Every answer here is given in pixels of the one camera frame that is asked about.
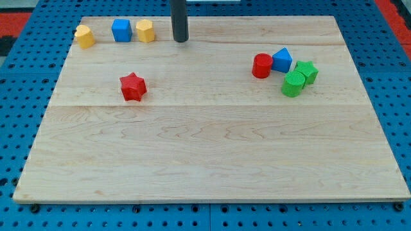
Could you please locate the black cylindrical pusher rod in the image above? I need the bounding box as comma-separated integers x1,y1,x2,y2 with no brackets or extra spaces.
170,0,189,43

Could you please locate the red star block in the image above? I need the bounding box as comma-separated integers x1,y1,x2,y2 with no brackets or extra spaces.
119,73,147,101

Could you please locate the wooden board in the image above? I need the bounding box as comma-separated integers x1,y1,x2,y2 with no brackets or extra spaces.
13,16,410,205

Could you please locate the green star block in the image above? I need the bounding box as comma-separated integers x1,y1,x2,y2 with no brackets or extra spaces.
294,60,319,85

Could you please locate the yellow hexagon block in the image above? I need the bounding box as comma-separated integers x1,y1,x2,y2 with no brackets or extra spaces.
136,19,155,43

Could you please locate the blue cube block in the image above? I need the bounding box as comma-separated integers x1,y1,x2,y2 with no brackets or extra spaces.
111,19,132,42

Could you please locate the yellow heart block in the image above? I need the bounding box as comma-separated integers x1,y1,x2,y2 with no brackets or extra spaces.
74,24,95,49

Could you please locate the red cylinder block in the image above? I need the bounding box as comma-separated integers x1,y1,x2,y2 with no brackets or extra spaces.
252,53,273,79

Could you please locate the blue triangle block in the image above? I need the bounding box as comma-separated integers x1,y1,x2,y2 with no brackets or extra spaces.
271,47,293,73

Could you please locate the green cylinder block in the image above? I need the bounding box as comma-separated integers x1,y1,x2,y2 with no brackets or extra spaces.
281,71,305,98

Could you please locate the blue perforated base mat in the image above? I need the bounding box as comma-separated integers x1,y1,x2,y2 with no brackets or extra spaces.
1,0,410,230

